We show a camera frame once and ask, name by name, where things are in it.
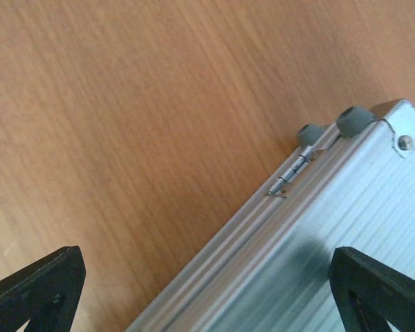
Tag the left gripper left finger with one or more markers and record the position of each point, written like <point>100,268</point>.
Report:
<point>44,295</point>

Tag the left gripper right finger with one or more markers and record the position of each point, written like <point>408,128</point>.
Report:
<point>369,295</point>

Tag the aluminium poker case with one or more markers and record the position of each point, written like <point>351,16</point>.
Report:
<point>351,183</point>

